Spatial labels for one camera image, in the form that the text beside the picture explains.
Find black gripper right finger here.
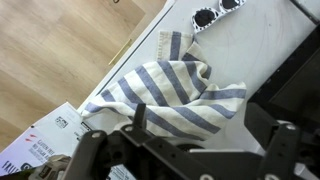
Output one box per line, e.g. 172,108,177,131
244,101,303,180

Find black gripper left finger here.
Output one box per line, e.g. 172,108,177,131
61,102,158,180

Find printed white cardboard box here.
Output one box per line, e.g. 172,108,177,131
0,101,135,180

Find striped blue cream towel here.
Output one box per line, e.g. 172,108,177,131
81,30,248,142

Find white tv stand cabinet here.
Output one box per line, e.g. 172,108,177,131
76,0,320,180

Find white black spotted sunglasses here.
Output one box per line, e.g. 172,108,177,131
190,0,248,35

